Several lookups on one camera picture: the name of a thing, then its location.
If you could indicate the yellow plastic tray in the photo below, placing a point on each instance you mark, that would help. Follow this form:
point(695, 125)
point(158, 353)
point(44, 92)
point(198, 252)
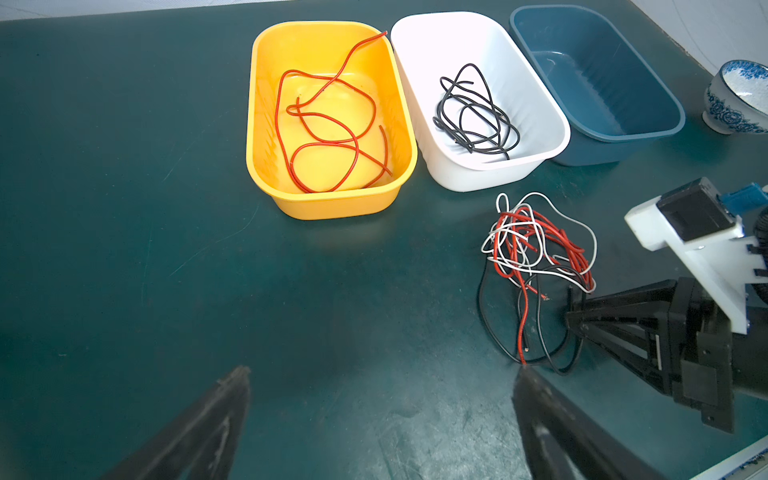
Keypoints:
point(329, 133)

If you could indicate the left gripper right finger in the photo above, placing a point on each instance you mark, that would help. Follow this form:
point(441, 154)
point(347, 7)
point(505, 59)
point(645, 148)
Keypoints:
point(558, 437)

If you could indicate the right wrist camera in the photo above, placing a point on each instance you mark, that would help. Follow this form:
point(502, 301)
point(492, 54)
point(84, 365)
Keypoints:
point(705, 231)

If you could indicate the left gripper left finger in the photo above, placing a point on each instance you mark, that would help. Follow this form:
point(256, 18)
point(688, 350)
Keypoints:
point(200, 443)

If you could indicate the blue white ceramic bowl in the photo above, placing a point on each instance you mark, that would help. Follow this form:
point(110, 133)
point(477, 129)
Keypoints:
point(736, 99)

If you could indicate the white plastic tray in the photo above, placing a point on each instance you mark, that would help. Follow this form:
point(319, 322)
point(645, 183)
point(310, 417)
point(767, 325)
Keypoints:
point(481, 114)

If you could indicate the blue plastic tray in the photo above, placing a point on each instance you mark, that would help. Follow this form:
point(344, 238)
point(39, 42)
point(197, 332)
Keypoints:
point(614, 101)

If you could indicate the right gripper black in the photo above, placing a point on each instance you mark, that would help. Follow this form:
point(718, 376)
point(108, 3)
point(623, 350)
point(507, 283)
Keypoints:
point(672, 335)

